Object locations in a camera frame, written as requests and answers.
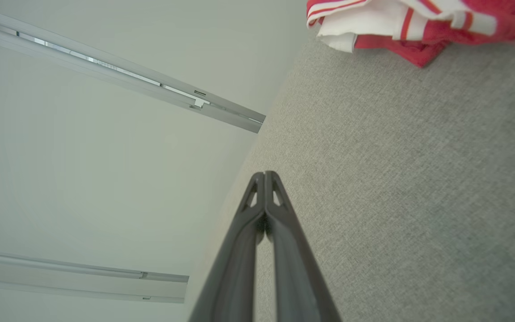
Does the long silver wall rail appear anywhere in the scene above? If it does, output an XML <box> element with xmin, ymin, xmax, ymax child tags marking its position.
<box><xmin>0</xmin><ymin>4</ymin><xmax>266</xmax><ymax>134</ymax></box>

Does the grey fabric sofa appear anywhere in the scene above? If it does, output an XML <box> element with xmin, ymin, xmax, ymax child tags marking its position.
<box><xmin>185</xmin><ymin>0</ymin><xmax>515</xmax><ymax>322</ymax></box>

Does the short silver wall rail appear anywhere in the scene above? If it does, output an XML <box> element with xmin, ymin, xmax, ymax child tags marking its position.
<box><xmin>0</xmin><ymin>250</ymin><xmax>190</xmax><ymax>304</ymax></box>

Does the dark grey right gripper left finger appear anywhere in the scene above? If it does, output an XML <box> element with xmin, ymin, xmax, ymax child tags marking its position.
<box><xmin>188</xmin><ymin>171</ymin><xmax>267</xmax><ymax>322</ymax></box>

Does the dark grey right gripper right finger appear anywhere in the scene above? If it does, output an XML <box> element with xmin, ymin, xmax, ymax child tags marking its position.
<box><xmin>265</xmin><ymin>171</ymin><xmax>342</xmax><ymax>322</ymax></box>

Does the red Bulls 23 jersey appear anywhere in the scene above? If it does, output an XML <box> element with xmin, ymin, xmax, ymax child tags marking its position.
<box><xmin>306</xmin><ymin>0</ymin><xmax>515</xmax><ymax>68</ymax></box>

